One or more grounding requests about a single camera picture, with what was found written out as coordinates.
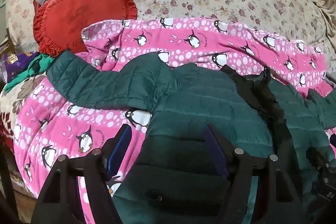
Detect pink penguin print blanket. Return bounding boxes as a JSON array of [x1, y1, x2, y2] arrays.
[[13, 17, 334, 224]]

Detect red ruffled heart pillow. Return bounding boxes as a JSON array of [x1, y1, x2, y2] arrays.
[[33, 0, 139, 56]]

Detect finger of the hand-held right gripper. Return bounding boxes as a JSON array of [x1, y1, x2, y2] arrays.
[[306, 147, 336, 186]]

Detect purple cloth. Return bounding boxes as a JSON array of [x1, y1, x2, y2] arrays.
[[0, 52, 40, 83]]

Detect cream floral pillow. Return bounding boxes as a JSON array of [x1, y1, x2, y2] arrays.
[[5, 0, 53, 49]]

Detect dark green puffer jacket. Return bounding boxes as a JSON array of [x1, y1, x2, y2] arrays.
[[46, 50, 336, 224]]

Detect grey cloth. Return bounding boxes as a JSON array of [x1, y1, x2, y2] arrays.
[[325, 71, 336, 86]]

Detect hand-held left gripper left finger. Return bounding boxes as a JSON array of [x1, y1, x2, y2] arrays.
[[31, 123, 133, 224]]

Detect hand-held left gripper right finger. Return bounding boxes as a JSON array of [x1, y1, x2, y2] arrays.
[[202, 123, 306, 224]]

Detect bright green cloth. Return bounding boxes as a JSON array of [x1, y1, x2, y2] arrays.
[[4, 53, 57, 92]]

